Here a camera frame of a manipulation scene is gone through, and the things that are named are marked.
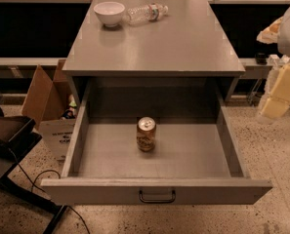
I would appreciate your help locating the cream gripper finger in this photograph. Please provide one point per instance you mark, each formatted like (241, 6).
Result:
(271, 33)
(276, 100)

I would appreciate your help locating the orange soda can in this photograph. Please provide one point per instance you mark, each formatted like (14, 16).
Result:
(146, 130)

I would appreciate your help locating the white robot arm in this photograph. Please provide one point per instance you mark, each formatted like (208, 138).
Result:
(283, 44)

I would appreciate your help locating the grey cabinet counter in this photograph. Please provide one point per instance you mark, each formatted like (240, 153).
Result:
(189, 41)

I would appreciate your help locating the open grey top drawer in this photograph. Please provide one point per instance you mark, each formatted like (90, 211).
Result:
(195, 151)

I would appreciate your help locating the clear plastic water bottle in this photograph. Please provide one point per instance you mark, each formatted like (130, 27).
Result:
(145, 13)

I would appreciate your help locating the white ceramic bowl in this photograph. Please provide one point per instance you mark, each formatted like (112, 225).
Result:
(109, 14)

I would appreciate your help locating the brown cardboard box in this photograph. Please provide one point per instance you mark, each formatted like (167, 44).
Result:
(47, 103)

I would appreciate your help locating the dark tray on table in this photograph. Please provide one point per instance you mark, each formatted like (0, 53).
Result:
(14, 130)

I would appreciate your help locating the dark side table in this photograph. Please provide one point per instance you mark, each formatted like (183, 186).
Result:
(9, 187)

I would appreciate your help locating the black drawer handle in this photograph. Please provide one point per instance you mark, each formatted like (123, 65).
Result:
(152, 198)

